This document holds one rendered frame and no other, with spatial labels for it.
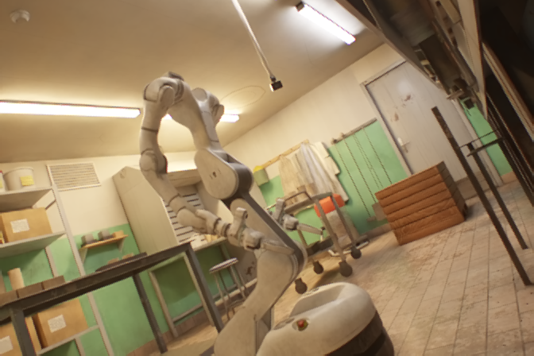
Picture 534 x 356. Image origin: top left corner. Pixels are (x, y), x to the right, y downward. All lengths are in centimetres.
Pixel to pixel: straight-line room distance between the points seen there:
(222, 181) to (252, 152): 528
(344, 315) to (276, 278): 29
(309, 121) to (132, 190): 300
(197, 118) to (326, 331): 100
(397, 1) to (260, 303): 118
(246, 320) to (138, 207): 355
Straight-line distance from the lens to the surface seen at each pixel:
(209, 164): 164
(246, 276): 620
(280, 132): 658
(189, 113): 175
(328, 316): 145
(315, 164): 622
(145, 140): 163
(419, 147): 590
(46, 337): 395
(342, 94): 617
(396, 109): 596
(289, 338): 144
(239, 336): 170
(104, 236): 479
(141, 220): 504
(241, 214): 142
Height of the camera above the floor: 68
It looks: 12 degrees up
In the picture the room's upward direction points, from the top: 24 degrees counter-clockwise
